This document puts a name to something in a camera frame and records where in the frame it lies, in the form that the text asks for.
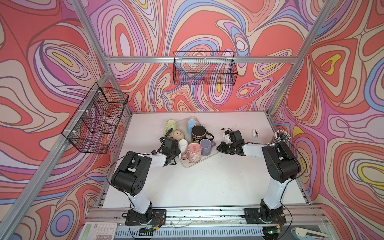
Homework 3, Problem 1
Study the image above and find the black skull mug red inside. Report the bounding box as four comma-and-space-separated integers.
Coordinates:
191, 125, 214, 144

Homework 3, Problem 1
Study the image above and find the light blue mug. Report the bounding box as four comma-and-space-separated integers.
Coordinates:
187, 119, 197, 136

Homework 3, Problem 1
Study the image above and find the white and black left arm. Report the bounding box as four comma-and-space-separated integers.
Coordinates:
109, 137, 181, 225

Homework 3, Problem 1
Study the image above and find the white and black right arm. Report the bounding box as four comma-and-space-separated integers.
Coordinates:
217, 128, 302, 225

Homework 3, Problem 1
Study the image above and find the white small mug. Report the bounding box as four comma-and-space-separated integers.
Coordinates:
179, 139, 189, 160

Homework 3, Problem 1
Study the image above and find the cream speckled round mug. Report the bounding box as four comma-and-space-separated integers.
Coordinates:
170, 130, 185, 141

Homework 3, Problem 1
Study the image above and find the pink patterned mug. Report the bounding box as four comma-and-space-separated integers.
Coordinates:
182, 143, 202, 163

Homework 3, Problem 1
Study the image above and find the light green mug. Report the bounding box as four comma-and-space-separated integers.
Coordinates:
163, 119, 178, 136

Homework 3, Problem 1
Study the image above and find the purple mug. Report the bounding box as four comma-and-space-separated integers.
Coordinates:
200, 139, 216, 157

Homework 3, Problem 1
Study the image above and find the small white pink object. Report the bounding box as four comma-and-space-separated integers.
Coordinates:
252, 130, 259, 138

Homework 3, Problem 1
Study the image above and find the pen holder with pens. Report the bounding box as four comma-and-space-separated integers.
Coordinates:
273, 130, 291, 143

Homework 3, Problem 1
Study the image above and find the white device bottom right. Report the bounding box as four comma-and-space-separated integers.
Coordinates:
291, 227, 330, 240

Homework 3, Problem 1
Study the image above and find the white desk telephone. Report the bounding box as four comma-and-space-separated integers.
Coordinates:
78, 222, 118, 240

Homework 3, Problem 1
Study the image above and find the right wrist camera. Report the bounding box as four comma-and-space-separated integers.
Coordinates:
223, 133, 232, 144

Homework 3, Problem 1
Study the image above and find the black wire basket back wall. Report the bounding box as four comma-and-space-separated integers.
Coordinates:
173, 50, 238, 86

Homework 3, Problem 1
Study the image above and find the black wire basket wall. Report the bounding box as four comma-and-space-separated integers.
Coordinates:
173, 50, 238, 86
62, 84, 129, 154

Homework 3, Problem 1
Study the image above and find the black wire basket left wall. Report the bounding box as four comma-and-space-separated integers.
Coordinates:
62, 84, 129, 154

